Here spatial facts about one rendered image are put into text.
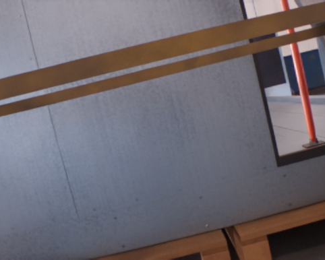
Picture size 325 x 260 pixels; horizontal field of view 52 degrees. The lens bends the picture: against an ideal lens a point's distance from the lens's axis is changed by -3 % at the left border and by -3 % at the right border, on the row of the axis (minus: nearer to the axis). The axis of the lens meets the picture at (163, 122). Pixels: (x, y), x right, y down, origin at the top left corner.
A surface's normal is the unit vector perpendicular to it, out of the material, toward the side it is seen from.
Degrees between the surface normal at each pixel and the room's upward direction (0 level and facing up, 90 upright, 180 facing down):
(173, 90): 90
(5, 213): 90
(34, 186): 90
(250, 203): 90
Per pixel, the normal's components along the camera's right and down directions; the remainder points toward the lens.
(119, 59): 0.10, 0.05
